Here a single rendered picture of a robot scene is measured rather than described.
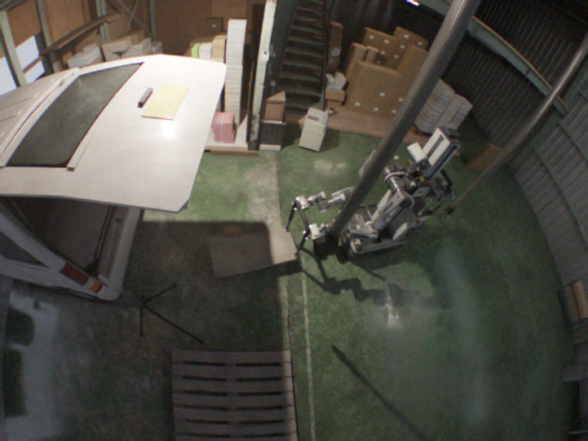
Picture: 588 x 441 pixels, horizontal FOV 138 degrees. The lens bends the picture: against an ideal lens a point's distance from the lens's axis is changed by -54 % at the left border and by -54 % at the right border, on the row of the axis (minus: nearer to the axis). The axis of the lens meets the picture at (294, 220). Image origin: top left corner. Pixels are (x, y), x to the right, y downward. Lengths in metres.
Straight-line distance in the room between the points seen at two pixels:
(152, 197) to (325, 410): 2.37
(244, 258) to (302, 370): 1.26
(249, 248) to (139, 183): 1.71
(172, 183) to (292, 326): 1.93
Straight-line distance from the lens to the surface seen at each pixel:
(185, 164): 1.02
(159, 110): 1.30
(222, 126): 3.45
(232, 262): 2.43
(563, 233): 8.04
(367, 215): 2.91
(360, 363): 2.73
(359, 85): 4.89
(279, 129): 3.46
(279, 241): 2.55
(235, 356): 2.34
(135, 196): 0.95
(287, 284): 2.61
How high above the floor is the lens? 2.46
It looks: 57 degrees down
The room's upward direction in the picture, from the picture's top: 19 degrees clockwise
